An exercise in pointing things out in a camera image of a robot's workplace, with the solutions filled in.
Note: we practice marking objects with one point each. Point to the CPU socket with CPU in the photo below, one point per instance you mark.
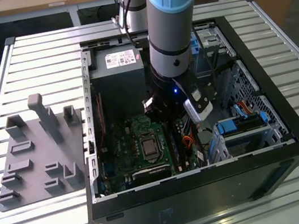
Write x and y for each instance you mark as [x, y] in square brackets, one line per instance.
[149, 146]

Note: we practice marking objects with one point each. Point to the metal drive cage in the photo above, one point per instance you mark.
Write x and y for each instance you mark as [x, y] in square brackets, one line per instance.
[213, 46]

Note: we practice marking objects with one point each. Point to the black open PC case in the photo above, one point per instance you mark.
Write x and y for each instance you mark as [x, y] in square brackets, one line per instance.
[182, 207]

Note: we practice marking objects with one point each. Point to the hard disk in blue carrier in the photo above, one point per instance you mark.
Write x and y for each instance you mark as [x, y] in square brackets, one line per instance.
[240, 125]

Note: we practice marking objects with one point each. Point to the grey parts rack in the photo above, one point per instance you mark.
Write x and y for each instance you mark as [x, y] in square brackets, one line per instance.
[40, 164]

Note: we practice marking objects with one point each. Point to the black graphics card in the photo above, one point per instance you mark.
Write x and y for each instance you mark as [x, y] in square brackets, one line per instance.
[151, 173]

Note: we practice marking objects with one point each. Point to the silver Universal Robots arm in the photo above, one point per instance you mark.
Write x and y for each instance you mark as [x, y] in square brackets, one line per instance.
[170, 28]

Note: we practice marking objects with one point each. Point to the grey power supply unit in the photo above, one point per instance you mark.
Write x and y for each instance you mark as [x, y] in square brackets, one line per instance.
[117, 85]

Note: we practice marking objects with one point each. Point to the blue disk carrier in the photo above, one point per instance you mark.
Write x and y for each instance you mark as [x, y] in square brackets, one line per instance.
[195, 45]

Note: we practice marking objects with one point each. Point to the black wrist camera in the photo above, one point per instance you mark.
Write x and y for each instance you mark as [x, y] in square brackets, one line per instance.
[150, 106]

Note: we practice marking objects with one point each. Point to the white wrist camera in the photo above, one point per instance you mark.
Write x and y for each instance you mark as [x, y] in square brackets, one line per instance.
[198, 106]

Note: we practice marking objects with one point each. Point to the green motherboard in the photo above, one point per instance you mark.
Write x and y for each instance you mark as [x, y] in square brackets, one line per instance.
[125, 141]

